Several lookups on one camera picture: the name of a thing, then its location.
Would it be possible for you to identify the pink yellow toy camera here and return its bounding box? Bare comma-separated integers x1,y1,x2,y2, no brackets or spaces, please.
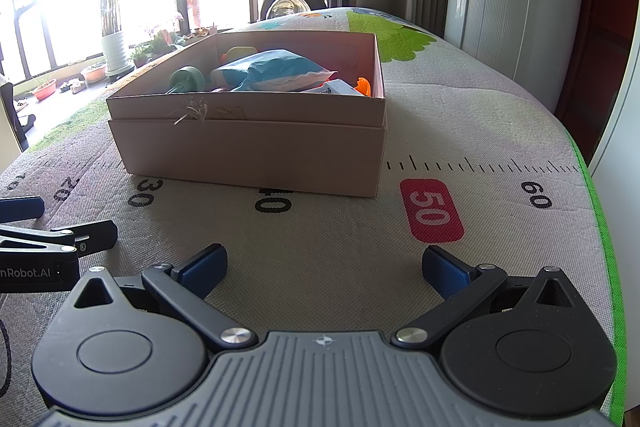
220,47,258,64

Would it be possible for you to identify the pink cardboard box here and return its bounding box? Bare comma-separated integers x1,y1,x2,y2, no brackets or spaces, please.
106,31,388,198

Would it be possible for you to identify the blue tissue packet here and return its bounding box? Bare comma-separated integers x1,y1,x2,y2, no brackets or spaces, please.
210,48,337,92

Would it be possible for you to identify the dark red cabinet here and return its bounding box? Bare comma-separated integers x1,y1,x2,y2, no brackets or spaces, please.
555,0,640,142

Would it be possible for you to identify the tall white plant pot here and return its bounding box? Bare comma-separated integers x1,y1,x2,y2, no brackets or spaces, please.
95,0,132,75

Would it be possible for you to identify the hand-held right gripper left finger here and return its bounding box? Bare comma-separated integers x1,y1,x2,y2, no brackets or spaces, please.
74,243,257,350

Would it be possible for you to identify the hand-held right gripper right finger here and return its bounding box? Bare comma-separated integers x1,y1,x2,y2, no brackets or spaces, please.
391,246,576,350

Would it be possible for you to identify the printed play mat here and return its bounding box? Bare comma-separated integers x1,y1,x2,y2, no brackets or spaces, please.
0,7,628,427

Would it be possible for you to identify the red planter basin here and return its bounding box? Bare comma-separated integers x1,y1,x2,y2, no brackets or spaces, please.
31,79,57,102

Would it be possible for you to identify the flowering potted plant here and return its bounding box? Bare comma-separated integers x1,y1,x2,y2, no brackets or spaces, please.
150,14,186,52

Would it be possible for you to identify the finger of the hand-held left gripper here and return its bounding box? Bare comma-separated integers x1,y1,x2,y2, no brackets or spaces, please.
0,198,45,222
0,220,119,254

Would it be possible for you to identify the white battery charger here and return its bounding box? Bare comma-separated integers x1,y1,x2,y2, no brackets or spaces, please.
300,78,362,98

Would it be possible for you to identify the black furniture leg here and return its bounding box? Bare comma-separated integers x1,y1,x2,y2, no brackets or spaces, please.
0,82,37,152

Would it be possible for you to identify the teal plastic toy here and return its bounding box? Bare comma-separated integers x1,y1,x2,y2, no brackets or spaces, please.
167,66,207,95

